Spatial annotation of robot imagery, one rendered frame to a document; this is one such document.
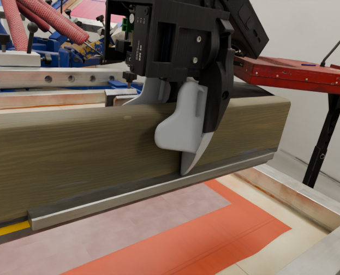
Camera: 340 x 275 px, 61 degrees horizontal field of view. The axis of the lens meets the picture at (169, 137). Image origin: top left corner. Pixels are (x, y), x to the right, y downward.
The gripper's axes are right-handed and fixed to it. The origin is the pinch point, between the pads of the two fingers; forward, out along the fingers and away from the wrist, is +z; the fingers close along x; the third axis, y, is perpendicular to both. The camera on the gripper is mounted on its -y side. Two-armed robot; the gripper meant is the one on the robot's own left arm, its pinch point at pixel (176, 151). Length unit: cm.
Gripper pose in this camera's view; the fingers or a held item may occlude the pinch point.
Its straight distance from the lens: 30.3
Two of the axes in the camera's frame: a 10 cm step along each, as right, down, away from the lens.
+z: -1.4, 9.2, 3.7
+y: -7.8, 1.3, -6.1
